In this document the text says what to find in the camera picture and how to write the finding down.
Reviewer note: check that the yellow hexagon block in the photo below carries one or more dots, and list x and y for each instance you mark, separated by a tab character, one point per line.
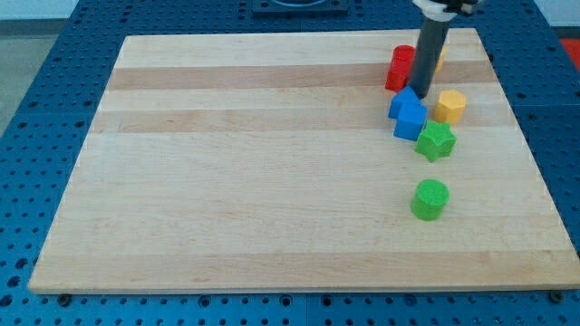
450	106

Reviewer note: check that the yellow block behind rod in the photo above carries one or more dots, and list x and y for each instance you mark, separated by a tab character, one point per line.
441	59

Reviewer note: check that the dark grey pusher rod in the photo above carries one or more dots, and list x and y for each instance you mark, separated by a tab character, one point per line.
429	46

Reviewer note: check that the red cylinder block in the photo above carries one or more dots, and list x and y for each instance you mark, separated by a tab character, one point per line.
402	58

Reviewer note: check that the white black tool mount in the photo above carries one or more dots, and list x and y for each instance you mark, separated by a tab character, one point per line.
446	10

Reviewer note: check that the green star block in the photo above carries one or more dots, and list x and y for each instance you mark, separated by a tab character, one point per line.
435	141

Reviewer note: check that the green cylinder block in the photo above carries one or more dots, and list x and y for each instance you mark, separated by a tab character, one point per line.
429	200

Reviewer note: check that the blue cube block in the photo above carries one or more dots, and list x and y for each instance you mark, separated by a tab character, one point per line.
410	121

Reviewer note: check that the wooden board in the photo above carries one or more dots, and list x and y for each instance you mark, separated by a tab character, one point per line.
224	163

